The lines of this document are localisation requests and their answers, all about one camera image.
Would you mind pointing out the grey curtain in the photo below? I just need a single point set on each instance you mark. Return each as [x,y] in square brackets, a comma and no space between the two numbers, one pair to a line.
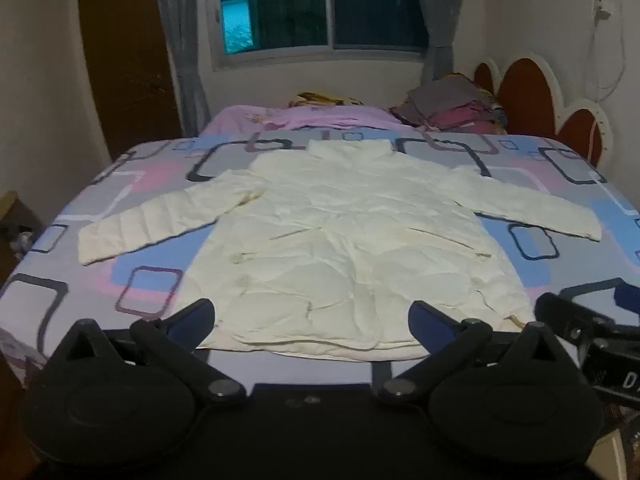
[182,50]
[440,20]

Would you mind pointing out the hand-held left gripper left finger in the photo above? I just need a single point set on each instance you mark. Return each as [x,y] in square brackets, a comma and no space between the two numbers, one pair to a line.
[192,317]

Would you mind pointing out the sliding glass window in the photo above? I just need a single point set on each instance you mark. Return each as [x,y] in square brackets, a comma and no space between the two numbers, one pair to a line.
[320,5]

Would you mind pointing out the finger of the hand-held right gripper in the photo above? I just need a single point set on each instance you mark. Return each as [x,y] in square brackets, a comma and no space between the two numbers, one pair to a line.
[565,312]
[629,297]

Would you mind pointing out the wooden bedside table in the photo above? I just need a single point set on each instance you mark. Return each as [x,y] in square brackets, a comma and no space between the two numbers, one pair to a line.
[17,230]

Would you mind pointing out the white puffer jacket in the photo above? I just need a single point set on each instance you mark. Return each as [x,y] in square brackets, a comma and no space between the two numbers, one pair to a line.
[325,260]

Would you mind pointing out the pink blanket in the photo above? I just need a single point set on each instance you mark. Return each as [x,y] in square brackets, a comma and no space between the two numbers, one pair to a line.
[310,119]

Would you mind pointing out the stack of folded clothes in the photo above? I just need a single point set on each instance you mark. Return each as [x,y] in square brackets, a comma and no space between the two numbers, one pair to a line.
[450,105]

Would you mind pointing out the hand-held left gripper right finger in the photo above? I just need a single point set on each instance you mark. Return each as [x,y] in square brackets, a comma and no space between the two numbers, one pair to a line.
[429,327]

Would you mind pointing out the brown wooden door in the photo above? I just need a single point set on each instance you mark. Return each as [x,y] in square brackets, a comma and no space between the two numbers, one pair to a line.
[125,60]

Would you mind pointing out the brown and white headboard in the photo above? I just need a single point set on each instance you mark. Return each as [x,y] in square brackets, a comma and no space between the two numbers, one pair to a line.
[530,95]

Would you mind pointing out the yellow printed cloth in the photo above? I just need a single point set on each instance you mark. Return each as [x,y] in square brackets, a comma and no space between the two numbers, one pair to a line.
[325,99]

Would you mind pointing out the bed with patterned sheet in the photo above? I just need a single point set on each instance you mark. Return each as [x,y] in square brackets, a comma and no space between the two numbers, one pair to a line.
[100,280]

